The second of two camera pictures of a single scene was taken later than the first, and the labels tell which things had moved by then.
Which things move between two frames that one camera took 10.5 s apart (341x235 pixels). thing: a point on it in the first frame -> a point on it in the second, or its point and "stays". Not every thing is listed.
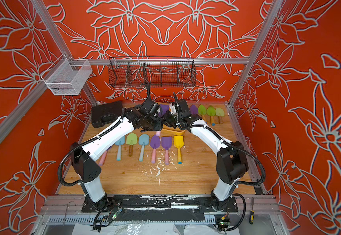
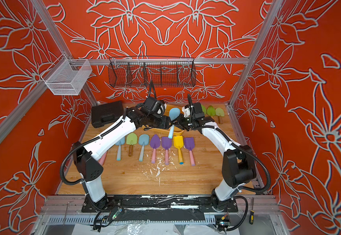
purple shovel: [166, 142] stays
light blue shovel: [143, 140] stays
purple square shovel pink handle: [164, 108] -> [189, 144]
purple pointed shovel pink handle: [155, 143] stays
